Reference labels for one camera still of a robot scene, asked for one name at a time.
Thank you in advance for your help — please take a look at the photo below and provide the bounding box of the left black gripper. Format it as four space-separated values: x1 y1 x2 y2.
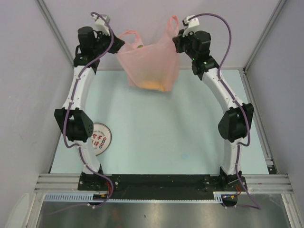
92 28 124 56

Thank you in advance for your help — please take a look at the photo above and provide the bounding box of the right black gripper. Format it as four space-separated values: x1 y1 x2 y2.
171 28 197 61

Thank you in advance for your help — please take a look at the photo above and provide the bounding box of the pink plastic bag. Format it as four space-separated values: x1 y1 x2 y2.
116 15 180 92

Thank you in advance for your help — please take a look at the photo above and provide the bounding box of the round printed plate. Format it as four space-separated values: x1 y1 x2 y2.
91 123 112 156

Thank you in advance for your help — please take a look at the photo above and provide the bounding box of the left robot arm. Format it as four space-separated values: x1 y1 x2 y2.
54 26 124 191

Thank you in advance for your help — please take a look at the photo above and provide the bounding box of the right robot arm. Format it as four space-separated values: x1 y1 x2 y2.
172 29 254 190

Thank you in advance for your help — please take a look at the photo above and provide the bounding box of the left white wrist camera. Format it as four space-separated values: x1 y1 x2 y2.
92 14 110 35

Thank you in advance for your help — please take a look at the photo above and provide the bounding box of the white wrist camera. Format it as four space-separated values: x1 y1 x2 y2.
182 15 200 32
92 14 110 35

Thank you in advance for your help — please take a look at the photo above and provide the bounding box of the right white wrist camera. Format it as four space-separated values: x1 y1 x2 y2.
182 15 200 32

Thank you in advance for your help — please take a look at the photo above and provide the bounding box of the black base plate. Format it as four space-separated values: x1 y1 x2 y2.
77 173 247 191

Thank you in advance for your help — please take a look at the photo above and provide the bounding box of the aluminium frame rail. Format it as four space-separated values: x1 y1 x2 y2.
34 174 294 194

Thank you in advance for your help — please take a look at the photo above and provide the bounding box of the white slotted cable duct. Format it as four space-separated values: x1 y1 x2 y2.
44 193 223 203

